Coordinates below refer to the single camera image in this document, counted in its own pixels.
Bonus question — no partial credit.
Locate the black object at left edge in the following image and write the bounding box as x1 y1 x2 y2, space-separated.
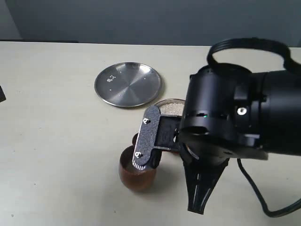
0 86 6 102

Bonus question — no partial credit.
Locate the brown wooden cup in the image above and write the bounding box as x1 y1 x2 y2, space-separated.
119 145 157 192

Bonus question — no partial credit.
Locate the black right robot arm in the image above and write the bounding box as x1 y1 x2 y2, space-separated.
132 64 301 214

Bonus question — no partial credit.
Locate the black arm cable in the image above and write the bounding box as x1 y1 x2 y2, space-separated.
206 37 301 218

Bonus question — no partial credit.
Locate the red wooden spoon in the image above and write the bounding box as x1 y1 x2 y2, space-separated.
132 133 180 155

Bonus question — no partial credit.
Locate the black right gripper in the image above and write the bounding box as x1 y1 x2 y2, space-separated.
132 105 268 214

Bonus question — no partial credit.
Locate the round steel plate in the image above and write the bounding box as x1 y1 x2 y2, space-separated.
94 62 163 108

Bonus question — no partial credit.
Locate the steel bowl of rice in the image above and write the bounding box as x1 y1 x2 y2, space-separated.
155 98 185 116

